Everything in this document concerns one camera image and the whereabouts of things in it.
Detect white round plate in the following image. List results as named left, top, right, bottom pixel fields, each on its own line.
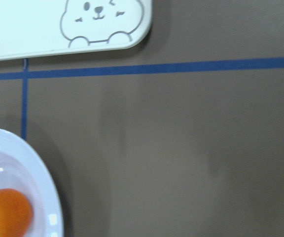
left=0, top=129, right=64, bottom=237

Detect orange fruit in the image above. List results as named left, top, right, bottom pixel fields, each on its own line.
left=0, top=189, right=33, bottom=237

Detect cream bear tray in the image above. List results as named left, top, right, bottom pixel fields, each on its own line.
left=0, top=0, right=153, bottom=61

